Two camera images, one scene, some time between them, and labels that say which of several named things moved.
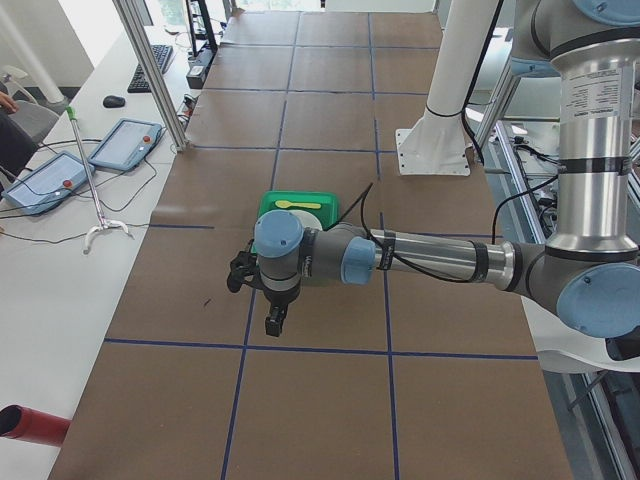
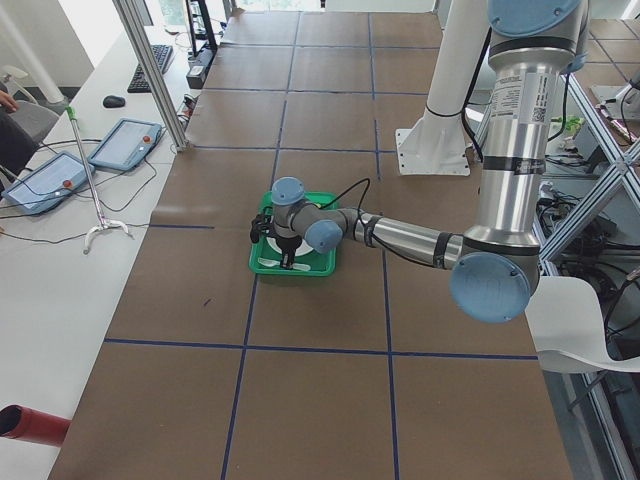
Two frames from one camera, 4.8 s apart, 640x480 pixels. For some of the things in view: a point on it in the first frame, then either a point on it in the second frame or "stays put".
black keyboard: [138, 82] stays put
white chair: [32, 118] stays put
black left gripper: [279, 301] to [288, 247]
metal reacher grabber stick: [103, 222] stays put
